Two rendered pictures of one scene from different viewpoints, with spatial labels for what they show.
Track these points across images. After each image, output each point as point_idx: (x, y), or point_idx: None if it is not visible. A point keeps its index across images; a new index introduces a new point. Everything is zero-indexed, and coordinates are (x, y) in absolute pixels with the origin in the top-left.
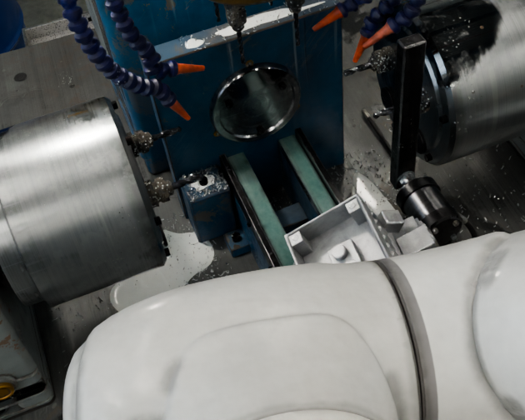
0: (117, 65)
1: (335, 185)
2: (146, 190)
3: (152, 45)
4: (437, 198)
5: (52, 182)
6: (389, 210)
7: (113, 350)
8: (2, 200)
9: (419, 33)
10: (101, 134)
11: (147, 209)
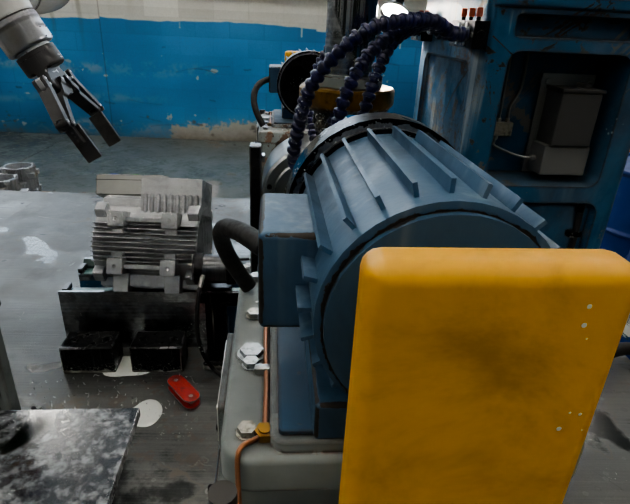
0: (309, 111)
1: None
2: (281, 175)
3: (328, 124)
4: (212, 258)
5: (287, 144)
6: (198, 209)
7: None
8: (286, 139)
9: (258, 146)
10: (304, 146)
11: (268, 173)
